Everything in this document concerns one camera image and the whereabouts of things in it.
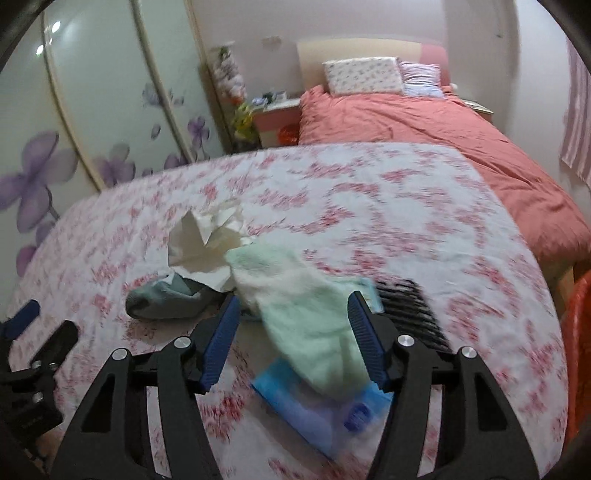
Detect white tissue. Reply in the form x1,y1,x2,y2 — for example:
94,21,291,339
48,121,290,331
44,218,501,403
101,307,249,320
167,199,254,292

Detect pink striped pillow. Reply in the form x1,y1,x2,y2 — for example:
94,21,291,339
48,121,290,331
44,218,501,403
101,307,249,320
398,61,446,99

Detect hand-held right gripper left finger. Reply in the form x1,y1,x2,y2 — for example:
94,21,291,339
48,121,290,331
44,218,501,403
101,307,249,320
48,295,242,480

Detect grey sock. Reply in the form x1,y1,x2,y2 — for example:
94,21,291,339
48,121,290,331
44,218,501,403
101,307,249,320
126,272,229,320

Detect floral tablecloth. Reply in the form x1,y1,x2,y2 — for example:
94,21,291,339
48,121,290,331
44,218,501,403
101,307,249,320
0,142,573,480

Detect white floral pillow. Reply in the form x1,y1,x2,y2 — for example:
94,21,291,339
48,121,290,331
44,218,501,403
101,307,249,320
322,56,407,97

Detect bed with pink duvet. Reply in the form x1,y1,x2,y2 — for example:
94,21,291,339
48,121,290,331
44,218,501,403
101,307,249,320
298,84,587,264

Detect blue tissue packet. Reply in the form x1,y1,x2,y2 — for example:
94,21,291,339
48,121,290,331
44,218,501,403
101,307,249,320
250,357,395,462

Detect green yellow plush toy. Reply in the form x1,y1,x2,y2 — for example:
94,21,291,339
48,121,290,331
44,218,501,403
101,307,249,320
231,99,257,141

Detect light green fluffy cloth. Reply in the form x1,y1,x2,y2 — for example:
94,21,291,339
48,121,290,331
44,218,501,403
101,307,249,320
224,244,384,400

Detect orange plastic basket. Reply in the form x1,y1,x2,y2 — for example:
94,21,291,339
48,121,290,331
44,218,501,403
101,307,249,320
561,270,591,462

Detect floral sliding wardrobe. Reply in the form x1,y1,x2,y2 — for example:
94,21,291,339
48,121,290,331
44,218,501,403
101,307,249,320
0,0,232,287

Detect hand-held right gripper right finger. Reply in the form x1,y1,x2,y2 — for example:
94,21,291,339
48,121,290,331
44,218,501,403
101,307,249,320
347,291,541,480

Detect light blue fabric piece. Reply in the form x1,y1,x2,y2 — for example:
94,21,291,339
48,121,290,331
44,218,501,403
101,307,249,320
332,277,384,315

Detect pink white nightstand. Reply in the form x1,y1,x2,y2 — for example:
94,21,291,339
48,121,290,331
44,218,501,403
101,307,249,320
252,97,303,148
462,98,495,123

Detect pink curtain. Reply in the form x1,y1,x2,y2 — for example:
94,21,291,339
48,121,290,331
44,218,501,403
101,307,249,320
560,41,591,190

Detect beige pink bed headboard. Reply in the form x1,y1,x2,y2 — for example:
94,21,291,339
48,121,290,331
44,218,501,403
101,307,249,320
295,38,451,88

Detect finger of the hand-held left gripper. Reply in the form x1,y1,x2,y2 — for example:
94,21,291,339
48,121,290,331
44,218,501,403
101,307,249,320
0,299,41,340
34,320,78,370

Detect black comb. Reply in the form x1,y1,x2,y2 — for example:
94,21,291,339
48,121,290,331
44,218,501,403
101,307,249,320
374,277,453,354

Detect hanging plush toys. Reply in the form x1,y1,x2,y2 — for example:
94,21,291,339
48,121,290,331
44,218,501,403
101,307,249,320
210,44,247,100

